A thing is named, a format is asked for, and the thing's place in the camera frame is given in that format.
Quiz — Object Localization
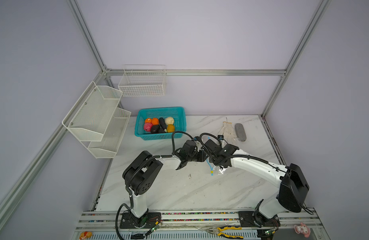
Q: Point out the pink toy fruit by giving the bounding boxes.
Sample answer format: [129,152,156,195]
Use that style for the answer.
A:
[144,122,153,132]

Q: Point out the yellow toy figure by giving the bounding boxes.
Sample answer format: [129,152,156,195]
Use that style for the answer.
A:
[79,232,93,240]

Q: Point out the pink toy figure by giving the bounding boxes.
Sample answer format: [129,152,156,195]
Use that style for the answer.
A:
[294,223,311,238]

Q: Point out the cream toy pear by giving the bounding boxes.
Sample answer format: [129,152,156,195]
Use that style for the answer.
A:
[165,117,175,125]

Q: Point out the white work glove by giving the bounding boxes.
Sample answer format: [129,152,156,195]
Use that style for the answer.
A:
[218,120,237,141]

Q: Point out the black toy eggplant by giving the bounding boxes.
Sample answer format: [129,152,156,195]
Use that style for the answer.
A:
[159,118,167,133]

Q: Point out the clear zip bag blue zipper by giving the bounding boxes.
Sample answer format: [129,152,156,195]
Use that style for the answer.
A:
[206,158,225,176]

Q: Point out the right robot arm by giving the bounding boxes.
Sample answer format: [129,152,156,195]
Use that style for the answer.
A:
[202,140,309,221]

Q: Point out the white wire basket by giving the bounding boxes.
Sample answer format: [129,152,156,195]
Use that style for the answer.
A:
[118,65,167,97]

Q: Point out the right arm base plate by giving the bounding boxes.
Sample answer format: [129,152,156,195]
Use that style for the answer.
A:
[238,211,280,228]

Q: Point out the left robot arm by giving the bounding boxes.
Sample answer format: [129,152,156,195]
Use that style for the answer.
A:
[123,140,207,220]

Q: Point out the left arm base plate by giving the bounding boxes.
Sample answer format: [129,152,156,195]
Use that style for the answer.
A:
[119,212,162,229]

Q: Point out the yellow orange toy fruit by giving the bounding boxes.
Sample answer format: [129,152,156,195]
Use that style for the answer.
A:
[166,124,176,133]

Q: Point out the grey oval stone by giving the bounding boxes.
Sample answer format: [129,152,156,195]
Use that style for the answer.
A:
[234,123,247,142]

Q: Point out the yellow handled pliers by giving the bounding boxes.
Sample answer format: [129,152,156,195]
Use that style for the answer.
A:
[205,226,243,240]

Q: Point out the black toy avocado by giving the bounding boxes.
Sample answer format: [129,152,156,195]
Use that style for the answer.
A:
[150,125,165,134]

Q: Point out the teal plastic basket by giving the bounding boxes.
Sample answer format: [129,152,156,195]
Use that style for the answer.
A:
[135,107,186,141]

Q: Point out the white mesh shelf upper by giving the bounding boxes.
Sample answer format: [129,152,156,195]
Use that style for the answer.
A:
[62,82,123,142]

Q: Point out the white mesh shelf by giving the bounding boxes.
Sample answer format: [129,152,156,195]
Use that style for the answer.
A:
[62,82,123,142]
[88,108,131,159]

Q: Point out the white mesh shelf lower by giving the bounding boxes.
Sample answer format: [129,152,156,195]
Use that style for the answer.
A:
[88,108,131,159]

